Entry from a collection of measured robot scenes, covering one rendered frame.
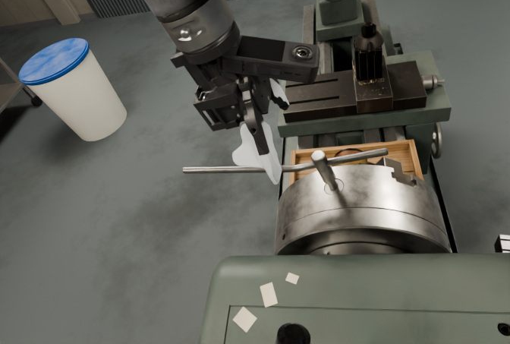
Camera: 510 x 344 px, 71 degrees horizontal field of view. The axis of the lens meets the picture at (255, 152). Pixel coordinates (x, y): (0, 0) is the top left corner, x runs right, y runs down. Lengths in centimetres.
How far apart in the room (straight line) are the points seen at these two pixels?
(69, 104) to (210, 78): 262
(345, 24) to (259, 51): 122
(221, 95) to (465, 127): 212
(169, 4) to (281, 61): 13
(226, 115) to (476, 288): 37
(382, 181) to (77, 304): 203
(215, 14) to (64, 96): 265
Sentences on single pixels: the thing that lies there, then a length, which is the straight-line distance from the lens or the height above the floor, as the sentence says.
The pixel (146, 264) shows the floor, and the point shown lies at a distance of 226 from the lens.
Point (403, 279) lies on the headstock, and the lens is 53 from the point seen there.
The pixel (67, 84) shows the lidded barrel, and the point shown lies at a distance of 295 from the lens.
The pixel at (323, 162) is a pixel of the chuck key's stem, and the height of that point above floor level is 131.
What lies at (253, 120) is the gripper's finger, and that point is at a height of 146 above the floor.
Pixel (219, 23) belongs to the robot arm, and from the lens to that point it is 40.
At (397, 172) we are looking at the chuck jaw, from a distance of 67.
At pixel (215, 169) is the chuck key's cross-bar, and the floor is 130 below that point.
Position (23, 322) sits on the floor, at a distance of 260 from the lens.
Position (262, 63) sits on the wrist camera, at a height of 151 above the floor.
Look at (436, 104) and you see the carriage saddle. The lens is 122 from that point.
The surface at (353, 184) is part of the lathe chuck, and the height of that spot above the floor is 124.
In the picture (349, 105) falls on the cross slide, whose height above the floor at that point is 97.
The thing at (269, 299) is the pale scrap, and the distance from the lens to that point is 53.
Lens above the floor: 174
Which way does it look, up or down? 46 degrees down
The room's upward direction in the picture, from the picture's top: 21 degrees counter-clockwise
